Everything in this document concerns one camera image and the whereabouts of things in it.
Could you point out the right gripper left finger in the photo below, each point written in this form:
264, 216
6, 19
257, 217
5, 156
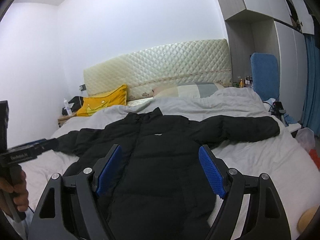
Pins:
68, 206

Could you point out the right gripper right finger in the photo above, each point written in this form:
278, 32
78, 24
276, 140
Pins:
266, 217

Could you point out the black puffer jacket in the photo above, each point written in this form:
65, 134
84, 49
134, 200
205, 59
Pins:
160, 190

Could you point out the person's left hand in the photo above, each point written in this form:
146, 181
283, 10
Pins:
21, 199

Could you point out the wooden nightstand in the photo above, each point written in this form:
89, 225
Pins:
63, 119

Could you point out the grey duvet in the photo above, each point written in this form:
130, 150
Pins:
291, 169

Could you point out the white spray bottle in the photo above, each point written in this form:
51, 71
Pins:
67, 107

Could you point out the black bag on nightstand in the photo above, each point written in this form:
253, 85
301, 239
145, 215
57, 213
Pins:
75, 104

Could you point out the yellow white plush toy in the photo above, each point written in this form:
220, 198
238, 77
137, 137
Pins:
306, 218

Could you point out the white plastic bag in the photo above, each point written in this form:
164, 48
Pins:
306, 138

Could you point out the bottles on bedside shelf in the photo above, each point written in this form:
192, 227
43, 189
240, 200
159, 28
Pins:
243, 82

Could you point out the patchwork grey beige pillow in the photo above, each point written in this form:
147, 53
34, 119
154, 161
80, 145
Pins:
186, 90

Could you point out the blue curtain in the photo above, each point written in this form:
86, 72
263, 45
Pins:
311, 114

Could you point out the blue padded chair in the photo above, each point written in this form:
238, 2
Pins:
265, 75

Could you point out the yellow crown pillow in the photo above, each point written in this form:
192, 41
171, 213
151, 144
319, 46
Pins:
100, 101

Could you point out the cream quilted headboard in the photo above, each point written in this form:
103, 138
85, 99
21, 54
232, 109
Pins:
185, 62

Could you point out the grey white wardrobe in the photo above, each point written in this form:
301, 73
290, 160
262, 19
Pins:
274, 27

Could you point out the black camera on tripod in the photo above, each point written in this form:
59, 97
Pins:
278, 111

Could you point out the wall power socket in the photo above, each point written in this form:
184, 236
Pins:
82, 87

